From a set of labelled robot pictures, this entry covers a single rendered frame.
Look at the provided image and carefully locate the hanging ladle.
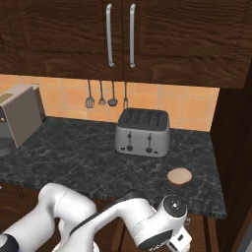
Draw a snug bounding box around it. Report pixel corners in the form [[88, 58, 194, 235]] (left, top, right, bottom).
[[107, 81, 119, 108]]

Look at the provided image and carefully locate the round tan bread slice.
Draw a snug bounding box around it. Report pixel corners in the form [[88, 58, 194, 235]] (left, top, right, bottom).
[[166, 167, 194, 186]]

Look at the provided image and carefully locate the tall dark wood cabinet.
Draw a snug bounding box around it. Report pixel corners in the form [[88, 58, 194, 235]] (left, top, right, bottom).
[[209, 62, 252, 252]]

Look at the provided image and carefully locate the silver cupboard handle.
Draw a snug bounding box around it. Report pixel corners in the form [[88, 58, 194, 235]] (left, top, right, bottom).
[[104, 3, 116, 69], [128, 3, 137, 69]]

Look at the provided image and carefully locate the silver four-slot toaster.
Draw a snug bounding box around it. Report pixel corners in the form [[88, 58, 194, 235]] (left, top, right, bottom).
[[113, 107, 172, 158]]

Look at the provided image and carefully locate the hanging small skimmer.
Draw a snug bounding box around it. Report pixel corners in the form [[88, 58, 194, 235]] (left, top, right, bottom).
[[97, 80, 108, 107]]

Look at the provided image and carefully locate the hanging slotted spatula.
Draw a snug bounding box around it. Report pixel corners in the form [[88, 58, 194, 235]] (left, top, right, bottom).
[[84, 79, 96, 109]]

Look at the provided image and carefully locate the dark wood base cabinet front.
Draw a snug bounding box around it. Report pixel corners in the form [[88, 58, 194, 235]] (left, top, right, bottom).
[[0, 182, 45, 233]]

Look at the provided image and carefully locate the hanging meat fork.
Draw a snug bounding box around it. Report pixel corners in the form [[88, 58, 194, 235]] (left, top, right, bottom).
[[122, 81, 129, 111]]

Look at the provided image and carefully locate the dark wood cupboard door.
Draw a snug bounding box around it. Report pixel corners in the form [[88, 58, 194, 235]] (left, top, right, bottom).
[[122, 0, 252, 91], [0, 0, 124, 82]]

